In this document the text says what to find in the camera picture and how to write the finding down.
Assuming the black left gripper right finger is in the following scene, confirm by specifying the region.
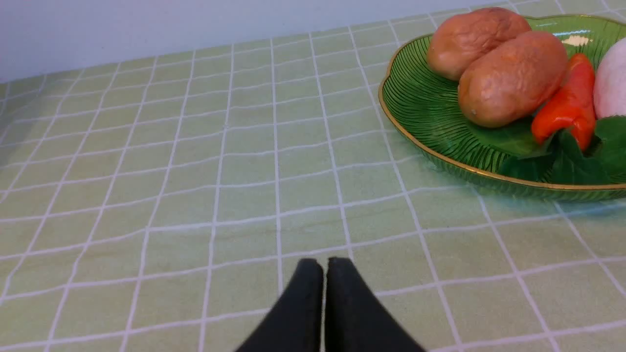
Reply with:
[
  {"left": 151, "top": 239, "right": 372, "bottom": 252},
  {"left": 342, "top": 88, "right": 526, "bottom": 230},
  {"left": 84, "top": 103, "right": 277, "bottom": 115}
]
[{"left": 325, "top": 257, "right": 425, "bottom": 352}]

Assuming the orange carrot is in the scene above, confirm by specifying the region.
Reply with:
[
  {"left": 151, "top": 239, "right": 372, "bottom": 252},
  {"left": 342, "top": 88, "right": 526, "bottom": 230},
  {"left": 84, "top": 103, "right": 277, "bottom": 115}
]
[{"left": 531, "top": 53, "right": 597, "bottom": 152}]

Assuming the white radish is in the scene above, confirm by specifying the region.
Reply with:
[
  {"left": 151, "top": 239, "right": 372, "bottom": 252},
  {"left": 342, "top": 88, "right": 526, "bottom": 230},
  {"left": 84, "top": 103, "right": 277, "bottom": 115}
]
[{"left": 593, "top": 38, "right": 626, "bottom": 119}]

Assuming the green leaf-shaped glass plate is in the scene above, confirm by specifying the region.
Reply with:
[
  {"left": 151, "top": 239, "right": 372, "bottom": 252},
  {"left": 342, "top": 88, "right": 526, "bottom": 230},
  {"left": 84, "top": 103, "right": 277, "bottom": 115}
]
[{"left": 379, "top": 15, "right": 625, "bottom": 202}]

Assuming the green checked tablecloth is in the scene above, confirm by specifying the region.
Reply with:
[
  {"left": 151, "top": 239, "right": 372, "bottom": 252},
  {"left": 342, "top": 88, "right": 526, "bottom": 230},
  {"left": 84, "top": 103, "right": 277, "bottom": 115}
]
[{"left": 0, "top": 5, "right": 626, "bottom": 352}]

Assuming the brown potato near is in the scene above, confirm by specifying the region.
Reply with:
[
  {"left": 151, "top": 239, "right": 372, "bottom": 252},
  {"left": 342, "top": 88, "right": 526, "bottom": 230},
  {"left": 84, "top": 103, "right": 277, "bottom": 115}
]
[{"left": 458, "top": 31, "right": 568, "bottom": 129}]

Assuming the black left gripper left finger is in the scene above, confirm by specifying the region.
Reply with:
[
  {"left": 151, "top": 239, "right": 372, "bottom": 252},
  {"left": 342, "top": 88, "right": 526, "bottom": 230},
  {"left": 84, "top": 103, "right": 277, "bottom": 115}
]
[{"left": 237, "top": 258, "right": 324, "bottom": 352}]

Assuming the brown potato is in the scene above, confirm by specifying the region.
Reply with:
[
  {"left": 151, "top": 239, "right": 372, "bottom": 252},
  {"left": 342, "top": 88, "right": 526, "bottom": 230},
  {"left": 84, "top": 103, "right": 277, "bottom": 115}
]
[
  {"left": 426, "top": 7, "right": 531, "bottom": 82},
  {"left": 458, "top": 31, "right": 568, "bottom": 129}
]

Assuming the green leafy carrot top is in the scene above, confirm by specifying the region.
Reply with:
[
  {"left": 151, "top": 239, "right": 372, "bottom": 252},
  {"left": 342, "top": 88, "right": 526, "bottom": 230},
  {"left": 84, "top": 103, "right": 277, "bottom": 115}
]
[{"left": 498, "top": 115, "right": 626, "bottom": 185}]

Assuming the brown potato far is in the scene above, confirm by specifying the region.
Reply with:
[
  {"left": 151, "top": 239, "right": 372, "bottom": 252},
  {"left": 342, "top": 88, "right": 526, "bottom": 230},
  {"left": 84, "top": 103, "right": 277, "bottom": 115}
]
[{"left": 426, "top": 7, "right": 531, "bottom": 82}]

